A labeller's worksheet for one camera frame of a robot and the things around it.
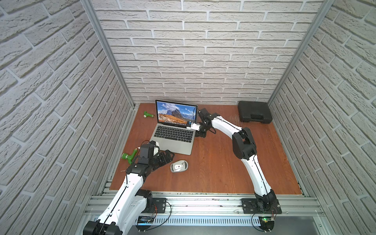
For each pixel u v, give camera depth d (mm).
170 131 1031
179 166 835
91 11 709
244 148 629
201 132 922
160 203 738
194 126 922
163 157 724
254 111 1129
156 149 660
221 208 745
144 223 713
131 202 493
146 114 1107
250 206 735
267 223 691
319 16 719
